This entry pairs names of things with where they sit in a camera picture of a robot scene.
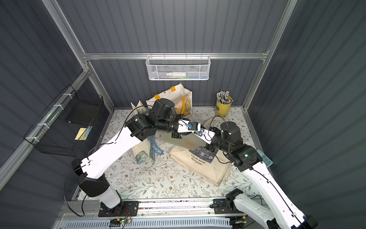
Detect yellow sticky notepad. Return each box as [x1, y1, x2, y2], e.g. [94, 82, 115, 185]
[74, 127, 87, 141]

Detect bundle of pencils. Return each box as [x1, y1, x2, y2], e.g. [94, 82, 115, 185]
[216, 91, 233, 105]

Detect cream tote bag front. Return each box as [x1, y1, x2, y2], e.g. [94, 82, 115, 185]
[170, 146, 231, 186]

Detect cream tote blue print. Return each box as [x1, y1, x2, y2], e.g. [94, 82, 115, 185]
[131, 100, 164, 165]

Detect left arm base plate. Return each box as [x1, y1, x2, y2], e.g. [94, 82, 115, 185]
[98, 201, 139, 218]

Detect teal calculator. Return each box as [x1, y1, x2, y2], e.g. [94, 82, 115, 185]
[257, 149, 273, 168]

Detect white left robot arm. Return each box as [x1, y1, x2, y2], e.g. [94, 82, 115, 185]
[72, 98, 179, 209]

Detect black notebook in basket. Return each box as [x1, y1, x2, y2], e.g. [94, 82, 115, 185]
[65, 102, 100, 125]

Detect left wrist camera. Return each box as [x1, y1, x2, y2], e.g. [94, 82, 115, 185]
[177, 119, 201, 133]

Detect cream tote yellow handles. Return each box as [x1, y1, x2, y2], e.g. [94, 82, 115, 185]
[146, 84, 193, 117]

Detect white wire wall basket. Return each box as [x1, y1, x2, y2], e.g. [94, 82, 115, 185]
[145, 56, 211, 81]

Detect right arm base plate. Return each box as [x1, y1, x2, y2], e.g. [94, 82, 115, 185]
[209, 198, 233, 214]

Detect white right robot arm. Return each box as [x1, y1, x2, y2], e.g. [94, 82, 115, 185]
[202, 122, 318, 229]

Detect yellow pencil cup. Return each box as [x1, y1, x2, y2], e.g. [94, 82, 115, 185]
[215, 96, 233, 117]

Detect white tube in basket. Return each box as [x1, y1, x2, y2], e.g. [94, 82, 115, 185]
[166, 72, 186, 79]

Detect olive green canvas bag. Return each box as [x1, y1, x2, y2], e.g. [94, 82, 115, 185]
[158, 131, 206, 150]

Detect black wire wall basket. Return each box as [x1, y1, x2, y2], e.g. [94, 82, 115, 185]
[24, 90, 107, 157]

